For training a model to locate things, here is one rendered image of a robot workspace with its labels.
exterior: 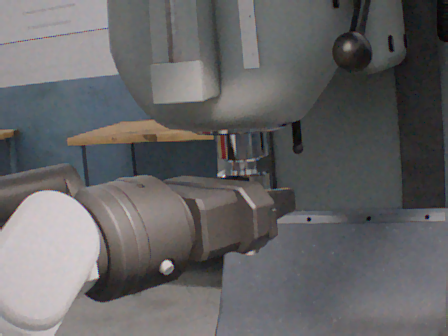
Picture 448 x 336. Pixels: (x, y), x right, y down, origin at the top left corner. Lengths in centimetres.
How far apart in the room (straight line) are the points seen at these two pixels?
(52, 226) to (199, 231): 15
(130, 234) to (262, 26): 18
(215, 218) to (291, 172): 47
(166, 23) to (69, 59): 512
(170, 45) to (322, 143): 52
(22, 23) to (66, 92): 67
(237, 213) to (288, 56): 13
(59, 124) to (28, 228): 527
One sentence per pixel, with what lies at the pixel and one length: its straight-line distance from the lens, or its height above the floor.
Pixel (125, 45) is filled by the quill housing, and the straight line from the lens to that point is 65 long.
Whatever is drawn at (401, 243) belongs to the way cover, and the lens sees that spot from 106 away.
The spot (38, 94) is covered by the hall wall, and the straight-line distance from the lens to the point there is 586.
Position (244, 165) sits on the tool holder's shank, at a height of 127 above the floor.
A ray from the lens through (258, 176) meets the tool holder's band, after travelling 69.
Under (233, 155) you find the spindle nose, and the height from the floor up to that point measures 128.
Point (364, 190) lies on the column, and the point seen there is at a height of 117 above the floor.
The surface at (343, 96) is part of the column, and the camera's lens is 106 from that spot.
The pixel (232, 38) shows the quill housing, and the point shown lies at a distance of 61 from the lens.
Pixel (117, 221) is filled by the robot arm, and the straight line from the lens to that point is 57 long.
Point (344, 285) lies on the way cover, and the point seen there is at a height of 105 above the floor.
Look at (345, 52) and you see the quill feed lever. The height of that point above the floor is 137.
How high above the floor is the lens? 139
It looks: 9 degrees down
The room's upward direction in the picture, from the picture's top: 5 degrees counter-clockwise
